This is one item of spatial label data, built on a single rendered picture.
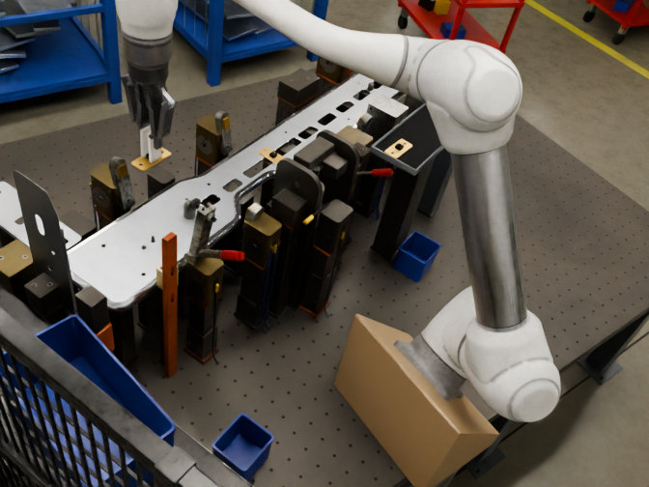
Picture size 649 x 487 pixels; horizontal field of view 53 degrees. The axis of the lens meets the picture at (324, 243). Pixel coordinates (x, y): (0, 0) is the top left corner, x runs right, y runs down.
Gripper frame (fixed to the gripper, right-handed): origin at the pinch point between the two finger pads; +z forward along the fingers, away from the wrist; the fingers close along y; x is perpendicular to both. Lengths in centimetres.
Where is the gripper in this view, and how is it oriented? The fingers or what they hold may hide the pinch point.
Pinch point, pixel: (151, 143)
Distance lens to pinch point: 142.1
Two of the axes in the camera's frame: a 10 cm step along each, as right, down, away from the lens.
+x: -5.7, 5.2, -6.4
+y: -8.1, -5.0, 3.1
